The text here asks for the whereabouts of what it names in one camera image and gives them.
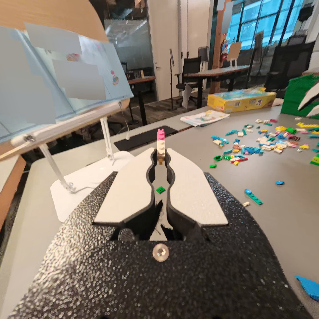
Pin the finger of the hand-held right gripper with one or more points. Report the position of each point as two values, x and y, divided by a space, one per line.
315 112
312 96

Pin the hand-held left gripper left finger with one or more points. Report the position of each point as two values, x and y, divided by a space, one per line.
127 194

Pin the black office chair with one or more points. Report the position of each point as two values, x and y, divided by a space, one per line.
190 66
289 64

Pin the yellow lego box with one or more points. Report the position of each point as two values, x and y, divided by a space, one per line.
239 102

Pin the grey plastic sheet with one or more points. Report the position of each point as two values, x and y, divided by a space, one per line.
186 96

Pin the large blue lego piece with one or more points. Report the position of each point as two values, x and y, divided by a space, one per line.
309 286

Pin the pink white tan lego assembly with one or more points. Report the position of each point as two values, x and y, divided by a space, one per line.
160 145

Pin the dark lego box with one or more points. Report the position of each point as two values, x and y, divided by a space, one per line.
133 74

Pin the lego instruction booklet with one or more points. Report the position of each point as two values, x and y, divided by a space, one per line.
199 119

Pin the green lego baseplate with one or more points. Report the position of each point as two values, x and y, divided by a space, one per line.
294 94

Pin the wooden book stand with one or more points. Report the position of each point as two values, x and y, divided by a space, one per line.
62 15
233 51

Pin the black pole stand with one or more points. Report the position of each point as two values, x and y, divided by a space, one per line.
172 79
134 122

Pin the small green lego piece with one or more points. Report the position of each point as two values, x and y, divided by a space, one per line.
160 190

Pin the white door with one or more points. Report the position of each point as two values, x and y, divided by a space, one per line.
164 37

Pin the open blue instruction booklet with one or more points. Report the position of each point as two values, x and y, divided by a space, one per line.
119 89

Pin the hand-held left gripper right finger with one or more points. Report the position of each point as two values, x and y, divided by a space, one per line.
194 196

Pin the pile of loose lego pieces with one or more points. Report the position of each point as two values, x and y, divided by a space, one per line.
249 150

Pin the blue green lego plate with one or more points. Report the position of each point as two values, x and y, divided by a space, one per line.
254 197

